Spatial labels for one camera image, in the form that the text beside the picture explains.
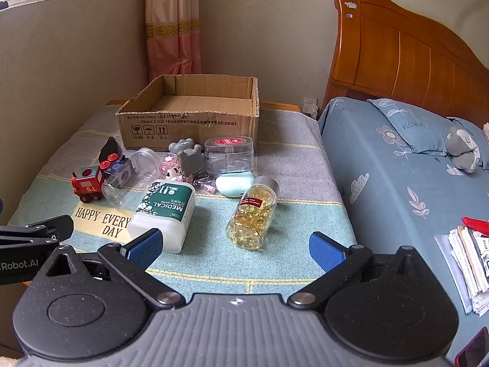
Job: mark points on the yellow capsule bottle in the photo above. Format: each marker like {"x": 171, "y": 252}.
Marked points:
{"x": 252, "y": 214}

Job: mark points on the light blue soap bar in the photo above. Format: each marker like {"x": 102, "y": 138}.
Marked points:
{"x": 235, "y": 185}

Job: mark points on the red plastic tool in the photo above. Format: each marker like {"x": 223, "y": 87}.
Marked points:
{"x": 475, "y": 224}

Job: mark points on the grey plush toy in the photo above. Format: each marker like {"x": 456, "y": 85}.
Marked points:
{"x": 462, "y": 149}

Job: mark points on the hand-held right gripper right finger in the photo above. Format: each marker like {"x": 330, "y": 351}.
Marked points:
{"x": 324, "y": 248}

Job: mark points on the white sticker on headboard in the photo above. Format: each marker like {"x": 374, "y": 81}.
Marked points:
{"x": 350, "y": 5}

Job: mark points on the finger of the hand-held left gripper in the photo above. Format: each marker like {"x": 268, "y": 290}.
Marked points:
{"x": 46, "y": 227}

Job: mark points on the clear container with red label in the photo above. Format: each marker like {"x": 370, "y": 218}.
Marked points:
{"x": 229, "y": 156}

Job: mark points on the phone with red case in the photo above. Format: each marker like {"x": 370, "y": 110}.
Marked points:
{"x": 473, "y": 349}

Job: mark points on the white cotton swab box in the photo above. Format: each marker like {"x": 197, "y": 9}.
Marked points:
{"x": 162, "y": 208}

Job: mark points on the white wall socket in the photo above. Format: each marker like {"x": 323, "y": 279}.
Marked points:
{"x": 310, "y": 106}

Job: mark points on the wooden bed headboard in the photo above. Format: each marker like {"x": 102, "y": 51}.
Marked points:
{"x": 401, "y": 53}

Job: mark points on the stack of papers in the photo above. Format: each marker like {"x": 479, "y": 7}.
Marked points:
{"x": 468, "y": 267}

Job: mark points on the blue floral pillow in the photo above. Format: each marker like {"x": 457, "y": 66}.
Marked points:
{"x": 416, "y": 126}

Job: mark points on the pink patterned curtain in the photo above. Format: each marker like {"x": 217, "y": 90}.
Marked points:
{"x": 172, "y": 26}

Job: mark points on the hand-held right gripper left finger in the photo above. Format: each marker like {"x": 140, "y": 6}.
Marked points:
{"x": 147, "y": 246}

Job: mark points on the dark blue toy train car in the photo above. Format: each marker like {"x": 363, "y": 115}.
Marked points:
{"x": 117, "y": 165}

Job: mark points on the red wooden toy locomotive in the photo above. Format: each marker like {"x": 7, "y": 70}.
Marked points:
{"x": 87, "y": 187}

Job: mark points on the empty clear plastic jar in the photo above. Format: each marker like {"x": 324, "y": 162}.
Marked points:
{"x": 131, "y": 176}

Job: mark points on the cardboard box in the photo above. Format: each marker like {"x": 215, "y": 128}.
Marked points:
{"x": 183, "y": 126}

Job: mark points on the blue floral bed sheet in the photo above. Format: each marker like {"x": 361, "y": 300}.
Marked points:
{"x": 382, "y": 206}

